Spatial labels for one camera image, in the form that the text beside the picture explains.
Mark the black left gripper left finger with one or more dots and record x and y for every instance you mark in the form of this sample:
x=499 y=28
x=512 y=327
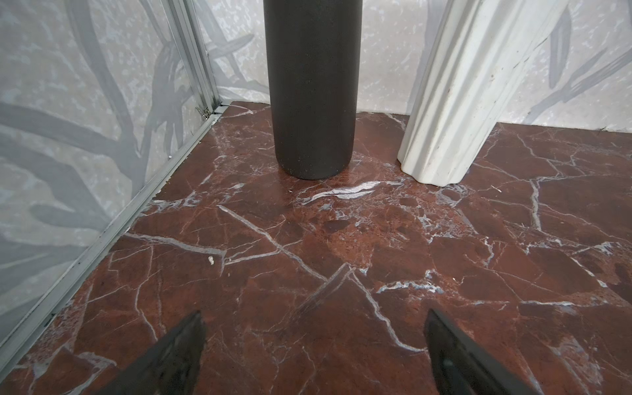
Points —
x=171 y=366

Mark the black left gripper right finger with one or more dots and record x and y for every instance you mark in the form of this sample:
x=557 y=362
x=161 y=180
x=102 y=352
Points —
x=460 y=366

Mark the black cylindrical vase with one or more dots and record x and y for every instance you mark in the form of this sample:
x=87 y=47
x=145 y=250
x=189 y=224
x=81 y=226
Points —
x=313 y=53

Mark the white ribbed ceramic vase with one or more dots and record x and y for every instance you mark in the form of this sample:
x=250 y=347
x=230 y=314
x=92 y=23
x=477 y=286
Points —
x=482 y=51

